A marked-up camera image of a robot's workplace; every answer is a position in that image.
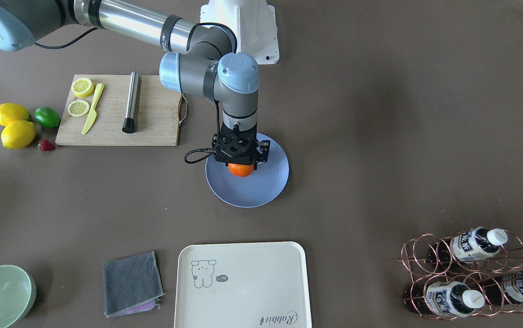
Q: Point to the dark drink bottle back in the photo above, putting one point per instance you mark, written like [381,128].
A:
[506,289]

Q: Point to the dark drink bottle middle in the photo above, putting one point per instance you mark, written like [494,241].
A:
[475,244]

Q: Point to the lemon slice upper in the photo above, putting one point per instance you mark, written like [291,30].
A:
[82,87]

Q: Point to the dark drink bottle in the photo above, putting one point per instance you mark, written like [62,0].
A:
[443,300]
[506,289]
[475,244]

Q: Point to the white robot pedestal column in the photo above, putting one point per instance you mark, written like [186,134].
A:
[253,23]

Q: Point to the copper wire bottle rack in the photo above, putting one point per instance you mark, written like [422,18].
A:
[509,260]

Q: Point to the green lime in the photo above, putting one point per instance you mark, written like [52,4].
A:
[47,117]

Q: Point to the dark drink bottle front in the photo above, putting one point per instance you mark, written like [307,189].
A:
[443,300]

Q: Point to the yellow lemon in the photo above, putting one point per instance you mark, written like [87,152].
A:
[11,111]
[18,134]

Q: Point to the green ceramic bowl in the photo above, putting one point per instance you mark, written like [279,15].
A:
[17,294]

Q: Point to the dark grey folded cloth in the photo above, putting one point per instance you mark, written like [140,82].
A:
[131,285]

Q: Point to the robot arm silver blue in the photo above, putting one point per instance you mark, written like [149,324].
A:
[200,59]

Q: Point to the wooden cutting board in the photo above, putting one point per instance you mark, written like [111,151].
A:
[157,117]

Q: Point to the red strawberry toy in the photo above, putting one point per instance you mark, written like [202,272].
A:
[45,145]

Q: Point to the cream plastic tray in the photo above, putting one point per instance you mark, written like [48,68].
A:
[243,285]

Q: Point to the lemon slice lower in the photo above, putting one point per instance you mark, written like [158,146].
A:
[78,108]

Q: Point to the lemon slice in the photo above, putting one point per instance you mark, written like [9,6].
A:
[82,87]
[78,108]

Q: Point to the blue ceramic plate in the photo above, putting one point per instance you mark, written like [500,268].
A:
[257,189]

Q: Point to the orange mandarin fruit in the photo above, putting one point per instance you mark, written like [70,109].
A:
[241,170]

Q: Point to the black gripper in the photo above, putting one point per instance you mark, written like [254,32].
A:
[263,151]

